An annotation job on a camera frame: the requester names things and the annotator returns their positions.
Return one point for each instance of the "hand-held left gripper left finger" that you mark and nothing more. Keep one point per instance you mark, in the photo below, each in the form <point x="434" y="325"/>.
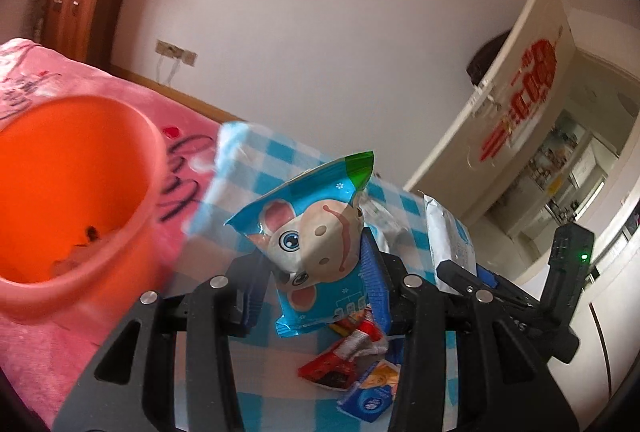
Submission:
<point x="252" y="297"/>

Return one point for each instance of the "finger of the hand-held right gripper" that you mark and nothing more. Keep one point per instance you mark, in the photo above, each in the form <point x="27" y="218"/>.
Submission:
<point x="452" y="274"/>
<point x="489" y="278"/>

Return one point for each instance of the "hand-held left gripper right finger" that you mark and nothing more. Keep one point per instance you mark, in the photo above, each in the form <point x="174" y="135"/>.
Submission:
<point x="375" y="282"/>

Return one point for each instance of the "blue cow print packet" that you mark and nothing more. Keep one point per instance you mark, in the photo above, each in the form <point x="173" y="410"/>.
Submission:
<point x="310" y="237"/>

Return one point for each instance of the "orange plastic bucket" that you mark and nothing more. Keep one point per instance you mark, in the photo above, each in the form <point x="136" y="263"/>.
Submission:
<point x="75" y="192"/>

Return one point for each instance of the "red black snack wrapper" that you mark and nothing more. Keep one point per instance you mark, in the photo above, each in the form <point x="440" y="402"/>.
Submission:
<point x="330" y="364"/>

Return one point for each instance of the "kitchen shelves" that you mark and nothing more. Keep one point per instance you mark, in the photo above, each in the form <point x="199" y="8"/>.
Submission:
<point x="560" y="171"/>

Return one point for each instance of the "white door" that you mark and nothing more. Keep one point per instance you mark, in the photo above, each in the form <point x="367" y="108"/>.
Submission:
<point x="490" y="171"/>

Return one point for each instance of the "blue tissue packet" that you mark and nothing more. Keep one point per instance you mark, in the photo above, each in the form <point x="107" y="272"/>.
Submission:
<point x="370" y="394"/>

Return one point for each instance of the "red hanging door decoration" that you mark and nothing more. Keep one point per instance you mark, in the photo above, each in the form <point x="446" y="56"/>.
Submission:
<point x="530" y="81"/>

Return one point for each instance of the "pink printed blanket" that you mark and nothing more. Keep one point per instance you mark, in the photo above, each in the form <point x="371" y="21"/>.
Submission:
<point x="50" y="362"/>

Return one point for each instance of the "dark hanging bag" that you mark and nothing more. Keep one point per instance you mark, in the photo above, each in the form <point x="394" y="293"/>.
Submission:
<point x="487" y="56"/>

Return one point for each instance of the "wooden cabinet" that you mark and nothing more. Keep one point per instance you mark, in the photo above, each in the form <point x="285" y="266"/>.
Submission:
<point x="75" y="11"/>

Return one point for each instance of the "wall socket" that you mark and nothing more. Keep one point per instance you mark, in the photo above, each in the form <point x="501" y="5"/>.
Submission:
<point x="176" y="52"/>

